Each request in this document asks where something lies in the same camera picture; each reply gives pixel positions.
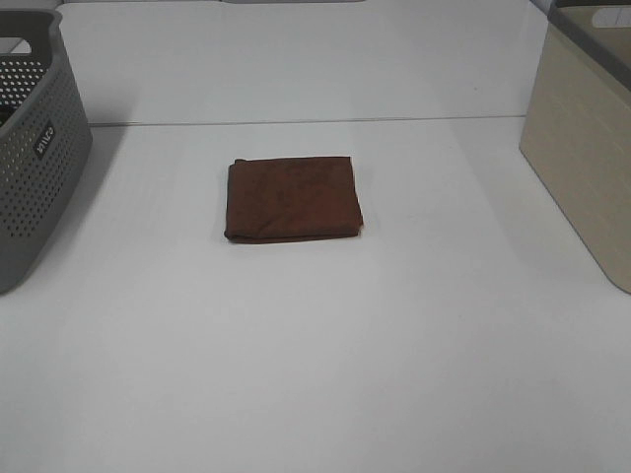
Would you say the brown folded towel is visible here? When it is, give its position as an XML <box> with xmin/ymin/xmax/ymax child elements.
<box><xmin>224</xmin><ymin>157</ymin><xmax>364</xmax><ymax>244</ymax></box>

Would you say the beige plastic basket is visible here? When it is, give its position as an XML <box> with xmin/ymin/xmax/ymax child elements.
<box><xmin>520</xmin><ymin>1</ymin><xmax>630</xmax><ymax>292</ymax></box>

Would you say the grey perforated plastic basket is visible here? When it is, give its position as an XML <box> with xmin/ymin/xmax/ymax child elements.
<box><xmin>1</xmin><ymin>9</ymin><xmax>93</xmax><ymax>293</ymax></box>

